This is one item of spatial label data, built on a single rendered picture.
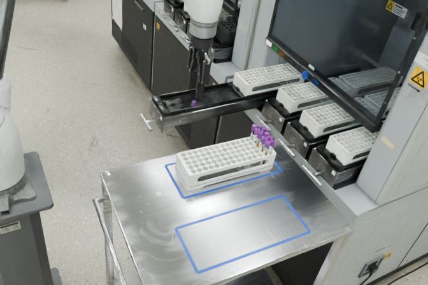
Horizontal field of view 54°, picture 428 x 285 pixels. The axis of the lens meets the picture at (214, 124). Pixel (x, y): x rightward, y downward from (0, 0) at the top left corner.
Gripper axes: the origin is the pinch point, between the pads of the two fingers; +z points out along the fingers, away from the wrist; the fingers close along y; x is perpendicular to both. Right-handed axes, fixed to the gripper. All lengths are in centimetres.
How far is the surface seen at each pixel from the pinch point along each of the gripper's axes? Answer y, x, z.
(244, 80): 1.4, -22.0, 2.9
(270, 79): -0.8, -33.1, 3.0
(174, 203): -42, 27, 7
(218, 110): -3.9, -8.5, 10.5
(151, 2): 114, -28, 19
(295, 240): -66, 2, 7
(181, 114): -3.6, 6.9, 8.8
